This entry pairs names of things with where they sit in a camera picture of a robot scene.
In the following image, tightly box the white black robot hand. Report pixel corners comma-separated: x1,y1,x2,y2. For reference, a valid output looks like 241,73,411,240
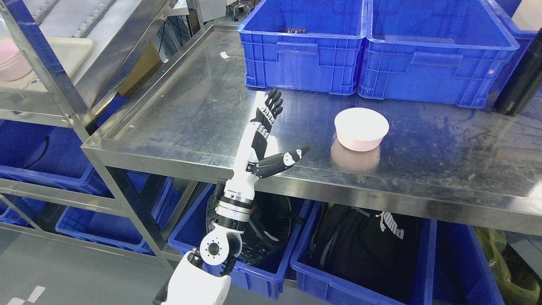
224,89,312,199

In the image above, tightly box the pink plastic bowl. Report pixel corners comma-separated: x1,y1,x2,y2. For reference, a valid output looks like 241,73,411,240
334,107,390,151

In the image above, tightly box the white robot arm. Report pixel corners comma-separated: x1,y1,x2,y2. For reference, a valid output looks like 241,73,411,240
161,187,255,305

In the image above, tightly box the blue bin shelf lower left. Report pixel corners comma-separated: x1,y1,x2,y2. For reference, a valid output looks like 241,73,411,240
55,178,181,255

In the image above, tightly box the stainless steel shelf rack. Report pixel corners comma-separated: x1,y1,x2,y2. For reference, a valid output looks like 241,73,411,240
1,0,175,265

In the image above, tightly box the stainless steel table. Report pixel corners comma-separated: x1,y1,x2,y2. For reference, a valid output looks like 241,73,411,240
83,25,542,236

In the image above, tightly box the blue bin with black helmet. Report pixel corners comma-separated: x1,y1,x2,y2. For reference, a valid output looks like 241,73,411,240
168,183,313,299

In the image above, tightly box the blue crate on table left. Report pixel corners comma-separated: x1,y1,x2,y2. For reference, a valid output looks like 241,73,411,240
238,0,368,95

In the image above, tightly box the blue crate on table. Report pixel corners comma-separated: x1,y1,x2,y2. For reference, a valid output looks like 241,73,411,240
357,0,519,109
238,0,368,95

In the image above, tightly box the blue bin with black bag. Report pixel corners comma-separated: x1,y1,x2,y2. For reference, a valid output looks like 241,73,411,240
290,202,437,305

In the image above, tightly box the black puma bag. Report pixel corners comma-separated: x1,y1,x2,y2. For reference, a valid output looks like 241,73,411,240
304,204,421,302

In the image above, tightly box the blue crate on table right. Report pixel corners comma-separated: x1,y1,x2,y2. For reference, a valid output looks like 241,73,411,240
357,0,519,109

